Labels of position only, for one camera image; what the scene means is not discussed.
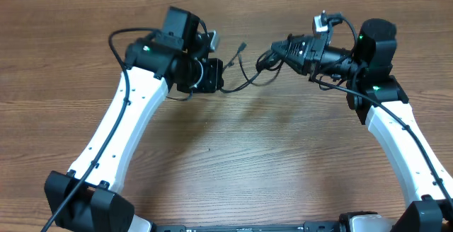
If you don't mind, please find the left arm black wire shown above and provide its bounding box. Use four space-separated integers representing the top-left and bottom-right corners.
40 28 160 232

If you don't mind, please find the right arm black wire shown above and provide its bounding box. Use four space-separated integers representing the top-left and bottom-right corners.
311 78 453 204

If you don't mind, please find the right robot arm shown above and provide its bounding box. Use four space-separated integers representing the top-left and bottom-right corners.
271 15 452 231

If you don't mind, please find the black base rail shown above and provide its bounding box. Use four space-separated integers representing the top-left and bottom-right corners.
151 217 393 232

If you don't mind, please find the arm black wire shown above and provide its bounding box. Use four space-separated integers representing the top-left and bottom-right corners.
311 78 453 204
40 28 160 232

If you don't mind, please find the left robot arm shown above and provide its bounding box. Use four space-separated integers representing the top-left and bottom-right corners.
44 7 224 231

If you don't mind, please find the black cable with USB plugs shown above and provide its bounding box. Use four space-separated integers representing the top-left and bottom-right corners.
219 40 277 94

